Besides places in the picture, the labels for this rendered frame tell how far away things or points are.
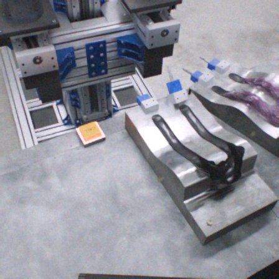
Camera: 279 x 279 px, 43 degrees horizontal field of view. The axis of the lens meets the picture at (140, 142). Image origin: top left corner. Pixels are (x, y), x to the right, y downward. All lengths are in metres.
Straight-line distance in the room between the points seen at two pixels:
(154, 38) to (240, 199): 0.71
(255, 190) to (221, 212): 0.14
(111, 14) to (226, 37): 1.81
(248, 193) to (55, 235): 0.58
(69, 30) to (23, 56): 0.27
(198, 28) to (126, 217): 2.44
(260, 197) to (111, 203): 0.45
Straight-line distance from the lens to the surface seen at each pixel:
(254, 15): 3.62
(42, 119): 2.18
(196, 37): 3.19
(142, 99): 1.24
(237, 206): 1.08
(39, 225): 1.11
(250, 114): 1.28
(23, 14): 1.39
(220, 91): 1.40
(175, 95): 1.23
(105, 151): 1.22
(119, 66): 1.64
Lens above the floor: 1.77
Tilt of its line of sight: 51 degrees down
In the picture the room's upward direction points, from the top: 3 degrees clockwise
